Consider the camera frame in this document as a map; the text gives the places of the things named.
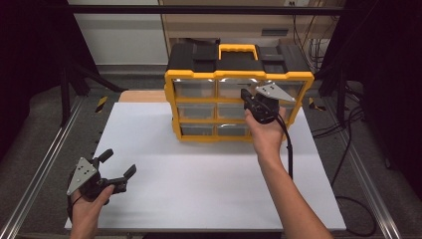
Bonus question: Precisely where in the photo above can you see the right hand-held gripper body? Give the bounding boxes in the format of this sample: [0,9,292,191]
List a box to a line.
[243,82,297,125]

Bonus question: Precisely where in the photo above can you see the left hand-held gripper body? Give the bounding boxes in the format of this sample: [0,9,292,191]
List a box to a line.
[66,156,128,202]

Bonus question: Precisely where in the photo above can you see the single clear plastic drawer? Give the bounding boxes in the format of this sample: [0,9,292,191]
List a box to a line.
[217,78,262,100]

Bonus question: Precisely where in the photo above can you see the yellow black storage organizer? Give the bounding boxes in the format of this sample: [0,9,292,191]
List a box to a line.
[163,39,316,143]

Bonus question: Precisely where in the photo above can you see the person's right hand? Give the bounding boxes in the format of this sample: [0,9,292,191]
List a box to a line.
[244,107,288,162]

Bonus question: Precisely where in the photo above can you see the person's left hand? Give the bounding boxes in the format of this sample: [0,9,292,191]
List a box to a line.
[70,184,115,222]

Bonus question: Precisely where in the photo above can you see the yellow black tape strip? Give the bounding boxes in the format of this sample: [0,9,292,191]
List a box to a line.
[95,96,109,114]
[308,97,327,113]

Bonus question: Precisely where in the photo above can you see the grid of clear organizer bins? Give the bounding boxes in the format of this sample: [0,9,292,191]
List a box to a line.
[172,79,306,137]

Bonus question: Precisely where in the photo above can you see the light wooden desk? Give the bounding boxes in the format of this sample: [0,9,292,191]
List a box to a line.
[160,0,346,48]

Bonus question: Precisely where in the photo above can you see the black metal stand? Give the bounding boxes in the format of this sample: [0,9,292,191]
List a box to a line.
[59,64,128,128]
[315,66,349,127]

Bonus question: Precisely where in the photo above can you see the white partition panel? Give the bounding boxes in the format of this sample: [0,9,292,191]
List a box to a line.
[73,13,169,66]

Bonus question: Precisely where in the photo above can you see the black curtain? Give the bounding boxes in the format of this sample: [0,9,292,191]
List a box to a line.
[317,0,422,200]
[0,0,98,162]

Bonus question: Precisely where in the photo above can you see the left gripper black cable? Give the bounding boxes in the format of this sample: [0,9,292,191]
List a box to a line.
[67,194,84,223]

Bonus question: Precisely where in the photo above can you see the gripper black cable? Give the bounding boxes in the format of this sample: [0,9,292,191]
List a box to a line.
[67,194,84,223]
[274,114,378,238]

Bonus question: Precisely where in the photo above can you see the aluminium frame rail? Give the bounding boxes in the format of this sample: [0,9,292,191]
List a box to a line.
[0,96,86,239]
[317,98,404,239]

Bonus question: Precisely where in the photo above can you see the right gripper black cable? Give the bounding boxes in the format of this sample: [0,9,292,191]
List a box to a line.
[274,114,378,238]

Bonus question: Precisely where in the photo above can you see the hanging cable bundle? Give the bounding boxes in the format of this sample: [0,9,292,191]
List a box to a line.
[292,14,332,73]

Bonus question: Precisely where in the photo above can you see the black floor cables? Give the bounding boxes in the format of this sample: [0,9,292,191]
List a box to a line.
[312,106,366,187]

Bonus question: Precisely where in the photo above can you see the black horizontal frame bar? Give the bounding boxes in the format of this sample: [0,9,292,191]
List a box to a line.
[66,4,346,16]

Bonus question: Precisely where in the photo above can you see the white wall socket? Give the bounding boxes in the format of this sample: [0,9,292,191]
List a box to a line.
[283,0,311,8]

